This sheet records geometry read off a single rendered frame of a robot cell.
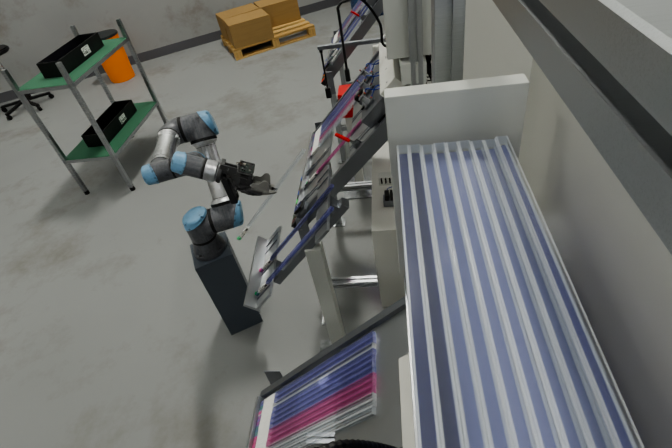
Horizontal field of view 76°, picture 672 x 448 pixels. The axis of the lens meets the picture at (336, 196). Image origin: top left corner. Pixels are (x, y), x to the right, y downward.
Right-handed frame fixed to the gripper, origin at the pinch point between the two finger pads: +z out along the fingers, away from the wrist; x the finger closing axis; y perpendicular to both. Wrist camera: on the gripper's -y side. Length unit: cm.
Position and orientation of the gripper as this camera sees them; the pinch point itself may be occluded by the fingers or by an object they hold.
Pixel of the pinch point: (273, 191)
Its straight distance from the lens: 155.1
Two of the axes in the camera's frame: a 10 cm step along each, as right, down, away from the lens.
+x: 0.0, -6.4, 7.7
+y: 3.2, -7.3, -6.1
